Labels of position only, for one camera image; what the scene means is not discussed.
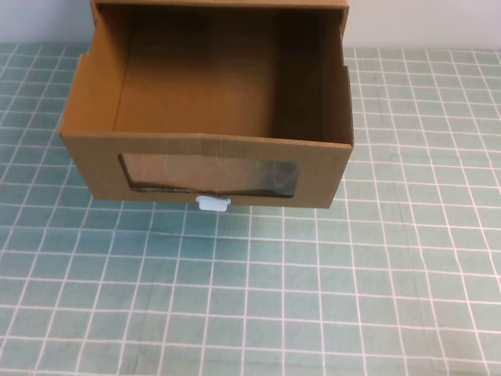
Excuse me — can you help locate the cardboard drawer with window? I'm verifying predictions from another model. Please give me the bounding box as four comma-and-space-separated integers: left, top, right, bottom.
58, 2, 358, 212

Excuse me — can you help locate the cardboard box shell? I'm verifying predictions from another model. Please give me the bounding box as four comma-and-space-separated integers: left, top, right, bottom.
89, 0, 350, 42

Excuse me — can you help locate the green checked tablecloth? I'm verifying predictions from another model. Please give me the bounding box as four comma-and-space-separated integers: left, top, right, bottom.
0, 42, 501, 376

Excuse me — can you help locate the white plastic drawer handle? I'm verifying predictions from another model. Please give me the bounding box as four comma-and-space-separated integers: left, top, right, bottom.
195, 194, 232, 212

